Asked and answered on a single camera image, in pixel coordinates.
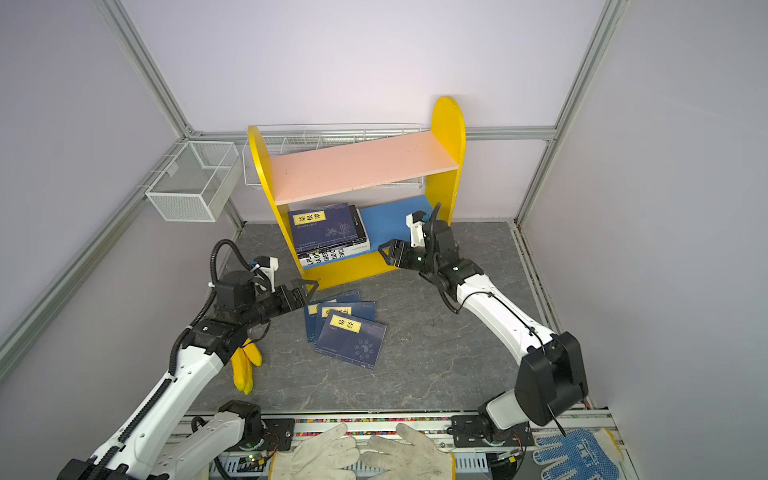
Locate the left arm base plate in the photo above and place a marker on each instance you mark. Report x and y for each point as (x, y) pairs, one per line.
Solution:
(266, 434)

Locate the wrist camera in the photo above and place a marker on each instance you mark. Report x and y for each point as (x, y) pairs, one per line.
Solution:
(264, 269)
(416, 222)

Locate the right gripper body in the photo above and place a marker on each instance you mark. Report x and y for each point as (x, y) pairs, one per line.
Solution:
(417, 259)

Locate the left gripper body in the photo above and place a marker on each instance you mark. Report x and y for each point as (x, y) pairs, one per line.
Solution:
(275, 303)

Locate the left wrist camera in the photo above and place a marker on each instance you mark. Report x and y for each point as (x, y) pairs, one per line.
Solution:
(264, 269)

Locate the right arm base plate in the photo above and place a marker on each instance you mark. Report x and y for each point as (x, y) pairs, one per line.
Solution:
(475, 431)

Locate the yellow shelf with pink and blue boards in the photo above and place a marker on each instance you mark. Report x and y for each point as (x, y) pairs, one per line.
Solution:
(437, 155)

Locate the white work glove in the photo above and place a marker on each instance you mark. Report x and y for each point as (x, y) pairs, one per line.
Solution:
(414, 457)
(325, 456)

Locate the white work glove centre left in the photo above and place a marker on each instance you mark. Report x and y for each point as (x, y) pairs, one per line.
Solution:
(325, 456)

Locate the navy book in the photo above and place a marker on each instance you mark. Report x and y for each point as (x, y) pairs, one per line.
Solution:
(311, 310)
(363, 309)
(352, 339)
(318, 228)

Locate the yellow banana bunch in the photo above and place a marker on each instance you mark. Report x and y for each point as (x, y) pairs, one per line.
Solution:
(243, 361)

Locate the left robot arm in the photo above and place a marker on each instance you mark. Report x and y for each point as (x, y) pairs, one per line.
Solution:
(242, 295)

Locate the white mesh box basket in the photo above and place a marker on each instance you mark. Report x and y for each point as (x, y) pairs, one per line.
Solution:
(197, 182)

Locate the black book orange title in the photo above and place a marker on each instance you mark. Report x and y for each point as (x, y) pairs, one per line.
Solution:
(362, 236)

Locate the blue dotted knit glove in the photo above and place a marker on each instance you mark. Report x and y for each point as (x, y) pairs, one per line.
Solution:
(580, 455)

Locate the white work glove centre right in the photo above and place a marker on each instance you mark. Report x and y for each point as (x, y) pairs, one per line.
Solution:
(414, 457)

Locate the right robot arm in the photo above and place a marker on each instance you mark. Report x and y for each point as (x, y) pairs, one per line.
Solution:
(551, 374)

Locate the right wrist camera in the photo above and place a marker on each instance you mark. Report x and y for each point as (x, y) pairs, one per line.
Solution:
(416, 222)

